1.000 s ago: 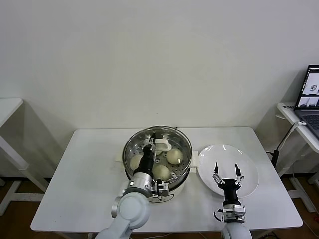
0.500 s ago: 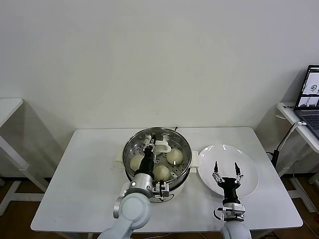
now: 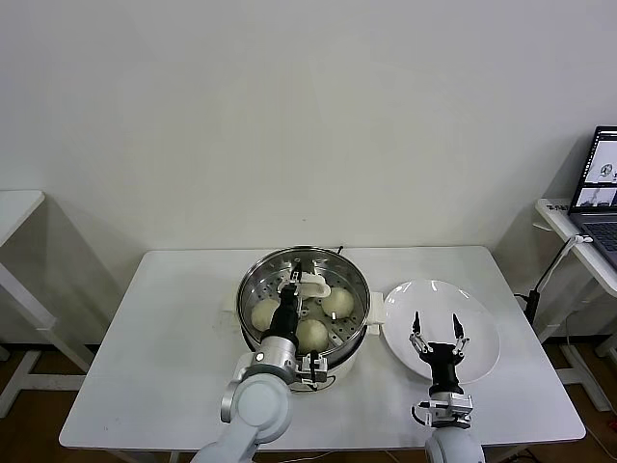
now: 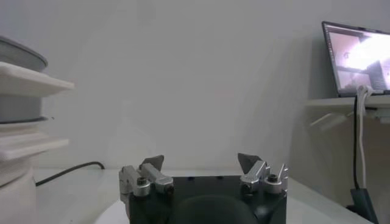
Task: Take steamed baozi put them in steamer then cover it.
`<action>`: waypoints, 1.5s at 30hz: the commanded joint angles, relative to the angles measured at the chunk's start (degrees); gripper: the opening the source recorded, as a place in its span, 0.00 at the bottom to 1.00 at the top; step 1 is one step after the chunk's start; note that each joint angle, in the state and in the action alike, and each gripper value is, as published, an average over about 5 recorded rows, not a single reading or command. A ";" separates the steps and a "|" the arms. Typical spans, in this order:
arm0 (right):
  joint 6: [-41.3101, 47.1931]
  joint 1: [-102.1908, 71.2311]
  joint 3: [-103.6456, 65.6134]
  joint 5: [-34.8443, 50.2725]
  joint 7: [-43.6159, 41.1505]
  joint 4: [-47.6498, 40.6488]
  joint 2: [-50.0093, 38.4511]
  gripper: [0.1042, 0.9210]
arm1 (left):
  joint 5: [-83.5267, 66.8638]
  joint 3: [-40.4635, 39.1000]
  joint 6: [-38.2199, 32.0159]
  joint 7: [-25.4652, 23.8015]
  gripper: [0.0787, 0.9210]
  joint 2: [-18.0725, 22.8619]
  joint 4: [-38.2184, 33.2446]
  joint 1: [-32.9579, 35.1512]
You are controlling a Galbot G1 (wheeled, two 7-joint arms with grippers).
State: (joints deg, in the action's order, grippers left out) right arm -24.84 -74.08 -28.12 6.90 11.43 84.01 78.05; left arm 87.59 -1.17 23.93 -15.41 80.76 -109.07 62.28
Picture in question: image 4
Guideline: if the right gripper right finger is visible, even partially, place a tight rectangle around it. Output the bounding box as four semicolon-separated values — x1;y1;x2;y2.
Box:
237;152;289;195

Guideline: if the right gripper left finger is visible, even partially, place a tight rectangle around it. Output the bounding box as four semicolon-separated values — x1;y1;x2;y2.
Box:
118;154;174;201

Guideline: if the stainless steel steamer basket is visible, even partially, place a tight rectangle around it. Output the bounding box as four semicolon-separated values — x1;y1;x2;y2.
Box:
0;35;76;124

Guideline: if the white laptop side table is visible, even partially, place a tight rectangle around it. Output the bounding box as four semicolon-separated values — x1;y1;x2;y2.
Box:
306;94;390;135

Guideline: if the black power adapter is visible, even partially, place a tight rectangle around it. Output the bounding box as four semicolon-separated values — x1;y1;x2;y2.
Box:
346;187;380;224

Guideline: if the white electric cooker base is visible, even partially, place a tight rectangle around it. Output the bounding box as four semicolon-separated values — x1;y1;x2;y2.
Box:
0;118;70;224

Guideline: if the open laptop computer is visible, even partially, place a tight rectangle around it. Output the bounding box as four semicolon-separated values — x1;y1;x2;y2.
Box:
322;20;390;98

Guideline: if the black cooker power cord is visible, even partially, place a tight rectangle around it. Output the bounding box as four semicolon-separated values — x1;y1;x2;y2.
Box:
35;161;106;187

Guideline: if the thin black hanging cable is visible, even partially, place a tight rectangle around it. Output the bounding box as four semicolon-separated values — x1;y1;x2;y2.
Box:
352;96;362;189

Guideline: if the white hanging cable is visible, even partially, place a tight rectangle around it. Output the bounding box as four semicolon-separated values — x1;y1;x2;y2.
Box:
356;85;374;189

